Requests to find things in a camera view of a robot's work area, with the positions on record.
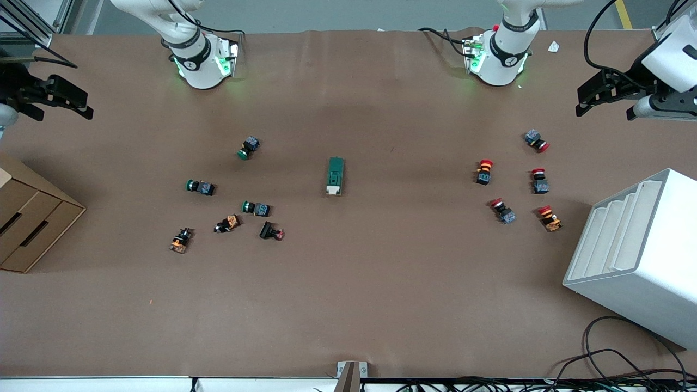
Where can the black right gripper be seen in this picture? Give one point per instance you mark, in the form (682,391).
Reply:
(17,87)

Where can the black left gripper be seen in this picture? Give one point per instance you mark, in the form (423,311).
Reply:
(630,79)

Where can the green load switch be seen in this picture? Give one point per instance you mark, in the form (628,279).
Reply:
(335,176)

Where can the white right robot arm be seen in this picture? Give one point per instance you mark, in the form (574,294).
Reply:
(199,65)

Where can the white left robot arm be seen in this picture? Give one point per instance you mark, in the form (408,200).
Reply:
(503,57)

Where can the white paper scrap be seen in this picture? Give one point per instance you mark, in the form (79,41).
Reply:
(554,47)

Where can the red push button blue block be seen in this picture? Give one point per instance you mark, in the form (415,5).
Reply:
(539,181)
(537,140)
(503,210)

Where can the brown cardboard box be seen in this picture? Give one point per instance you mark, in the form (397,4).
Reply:
(32,218)

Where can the red button orange block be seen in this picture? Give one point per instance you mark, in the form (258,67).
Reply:
(550,218)

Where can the white stepped rack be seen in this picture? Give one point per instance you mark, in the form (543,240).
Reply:
(637,250)

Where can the green push button blue block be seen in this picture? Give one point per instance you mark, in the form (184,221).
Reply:
(200,187)
(249,147)
(256,208)

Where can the brown paper table cover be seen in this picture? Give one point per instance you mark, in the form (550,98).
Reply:
(381,283)

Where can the aluminium frame profile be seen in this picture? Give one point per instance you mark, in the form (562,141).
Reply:
(672,22)
(32,24)

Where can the black switch orange block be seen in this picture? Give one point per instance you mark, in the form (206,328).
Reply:
(227,223)
(181,240)

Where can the black switch pink block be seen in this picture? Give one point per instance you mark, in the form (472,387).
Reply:
(271,231)

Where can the metal table edge bracket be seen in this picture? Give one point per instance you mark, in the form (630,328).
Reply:
(351,374)

